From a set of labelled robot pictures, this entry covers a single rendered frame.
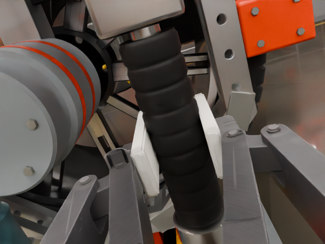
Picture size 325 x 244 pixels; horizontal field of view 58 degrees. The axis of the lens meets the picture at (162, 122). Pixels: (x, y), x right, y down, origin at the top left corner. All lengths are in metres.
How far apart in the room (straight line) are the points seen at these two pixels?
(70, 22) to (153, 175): 0.38
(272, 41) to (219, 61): 0.07
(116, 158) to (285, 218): 1.22
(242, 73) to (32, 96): 0.26
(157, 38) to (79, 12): 0.35
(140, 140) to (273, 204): 1.27
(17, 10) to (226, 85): 0.28
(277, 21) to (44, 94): 0.28
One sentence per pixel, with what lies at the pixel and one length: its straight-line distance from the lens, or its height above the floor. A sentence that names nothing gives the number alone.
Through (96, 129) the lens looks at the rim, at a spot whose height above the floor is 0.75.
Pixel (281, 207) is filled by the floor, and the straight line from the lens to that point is 1.40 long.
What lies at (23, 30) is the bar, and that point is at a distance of 0.43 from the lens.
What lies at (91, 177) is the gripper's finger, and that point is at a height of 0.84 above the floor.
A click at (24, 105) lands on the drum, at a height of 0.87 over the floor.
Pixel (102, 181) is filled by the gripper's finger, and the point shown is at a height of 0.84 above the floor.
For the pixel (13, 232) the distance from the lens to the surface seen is 0.44.
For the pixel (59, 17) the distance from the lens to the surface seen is 1.03.
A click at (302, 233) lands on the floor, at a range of 1.29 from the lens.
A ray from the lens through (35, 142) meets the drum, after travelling 0.29.
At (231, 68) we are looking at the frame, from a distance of 0.40.
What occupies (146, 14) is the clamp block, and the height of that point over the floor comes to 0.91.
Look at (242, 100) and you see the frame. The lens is 0.41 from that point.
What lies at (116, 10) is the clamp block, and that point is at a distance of 0.16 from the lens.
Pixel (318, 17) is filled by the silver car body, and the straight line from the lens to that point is 0.98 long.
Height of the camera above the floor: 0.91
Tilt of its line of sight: 20 degrees down
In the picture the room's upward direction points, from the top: 18 degrees counter-clockwise
